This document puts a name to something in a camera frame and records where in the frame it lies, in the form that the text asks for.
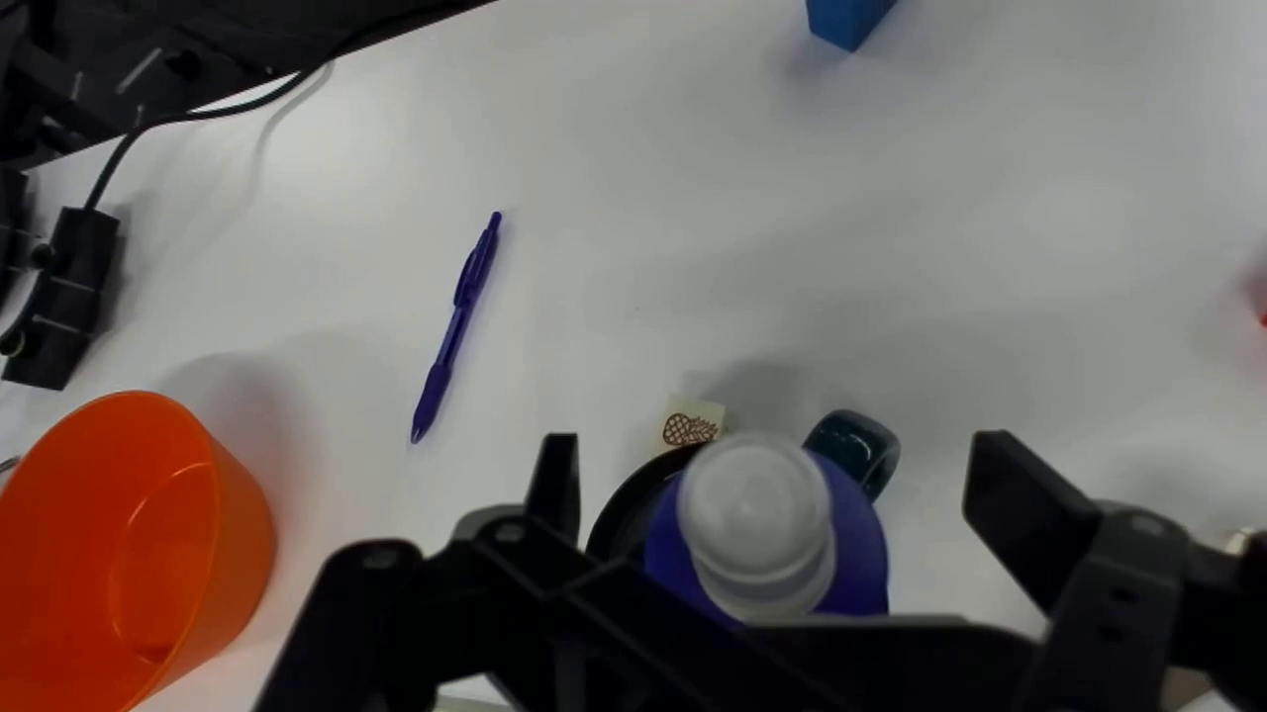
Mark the black power adapter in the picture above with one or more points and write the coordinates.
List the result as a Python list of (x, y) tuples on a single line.
[(71, 303)]

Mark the orange plastic bowl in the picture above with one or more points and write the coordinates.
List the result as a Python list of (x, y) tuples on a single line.
[(134, 550)]

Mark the blue block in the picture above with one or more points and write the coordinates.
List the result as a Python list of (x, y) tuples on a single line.
[(844, 20)]

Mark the blue bottle with white cap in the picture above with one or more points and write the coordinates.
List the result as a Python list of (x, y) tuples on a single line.
[(760, 526)]

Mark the dark green mug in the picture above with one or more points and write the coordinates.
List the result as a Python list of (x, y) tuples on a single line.
[(851, 439)]

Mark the small wooden die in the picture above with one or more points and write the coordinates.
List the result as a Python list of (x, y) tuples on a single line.
[(690, 423)]

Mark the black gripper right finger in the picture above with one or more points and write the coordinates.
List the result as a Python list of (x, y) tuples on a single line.
[(1126, 592)]

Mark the blue pen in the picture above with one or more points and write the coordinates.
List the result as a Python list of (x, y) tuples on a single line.
[(467, 303)]

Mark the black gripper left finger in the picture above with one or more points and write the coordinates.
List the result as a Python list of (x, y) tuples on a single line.
[(514, 597)]

